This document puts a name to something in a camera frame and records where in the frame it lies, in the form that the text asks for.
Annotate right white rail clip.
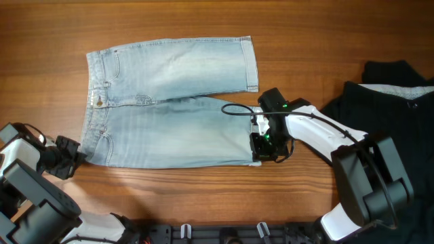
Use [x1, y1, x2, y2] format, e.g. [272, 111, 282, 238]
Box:
[256, 222, 270, 239]

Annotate white rail clip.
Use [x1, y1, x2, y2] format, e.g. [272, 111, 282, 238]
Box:
[256, 222, 270, 239]
[180, 224, 192, 239]

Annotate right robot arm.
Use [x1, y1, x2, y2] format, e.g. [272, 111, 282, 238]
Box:
[250, 88, 414, 243]

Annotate left white rail clip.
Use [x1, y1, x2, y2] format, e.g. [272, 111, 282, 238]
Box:
[180, 224, 192, 239]

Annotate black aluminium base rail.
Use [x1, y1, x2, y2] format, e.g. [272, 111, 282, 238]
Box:
[139, 222, 323, 244]

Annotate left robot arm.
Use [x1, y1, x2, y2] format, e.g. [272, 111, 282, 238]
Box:
[1, 123, 141, 244]

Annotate light blue denim shorts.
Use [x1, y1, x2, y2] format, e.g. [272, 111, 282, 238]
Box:
[80, 36, 260, 169]

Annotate black garment pile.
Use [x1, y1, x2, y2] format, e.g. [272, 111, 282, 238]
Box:
[321, 60, 433, 244]

